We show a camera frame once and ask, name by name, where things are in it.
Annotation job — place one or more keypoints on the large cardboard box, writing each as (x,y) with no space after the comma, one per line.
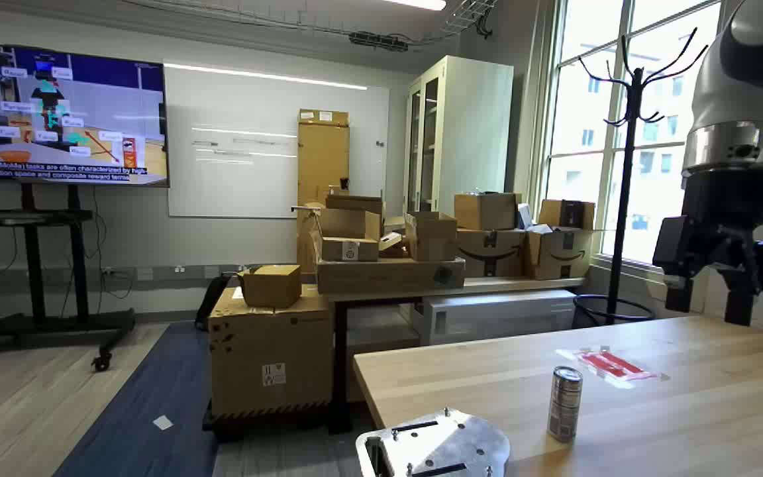
(269,358)

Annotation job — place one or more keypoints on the large wall screen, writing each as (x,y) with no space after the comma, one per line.
(57,112)

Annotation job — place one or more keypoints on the black rolling screen stand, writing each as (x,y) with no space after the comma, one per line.
(37,265)

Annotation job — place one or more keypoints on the silver drink can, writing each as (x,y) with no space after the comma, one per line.
(565,404)

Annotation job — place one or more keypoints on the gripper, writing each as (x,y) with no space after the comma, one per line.
(726,199)

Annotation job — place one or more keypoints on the whiteboard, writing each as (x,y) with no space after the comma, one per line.
(236,146)

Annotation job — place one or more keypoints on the window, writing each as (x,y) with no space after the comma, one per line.
(587,132)

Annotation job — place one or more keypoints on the black coat rack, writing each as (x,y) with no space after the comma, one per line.
(623,199)

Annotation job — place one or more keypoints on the cream glass-door cabinet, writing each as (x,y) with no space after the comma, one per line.
(467,132)

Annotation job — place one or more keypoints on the tall cardboard box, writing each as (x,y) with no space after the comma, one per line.
(322,159)

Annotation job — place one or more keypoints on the white radiator cover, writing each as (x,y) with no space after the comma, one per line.
(494,315)

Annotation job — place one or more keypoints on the heap of cardboard boxes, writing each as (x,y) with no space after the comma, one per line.
(388,275)

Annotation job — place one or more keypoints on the small cardboard box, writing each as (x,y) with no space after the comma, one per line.
(272,286)

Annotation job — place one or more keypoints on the red packet in clear wrap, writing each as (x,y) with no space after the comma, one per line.
(610,364)

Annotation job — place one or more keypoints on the silver metal plate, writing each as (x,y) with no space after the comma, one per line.
(448,444)

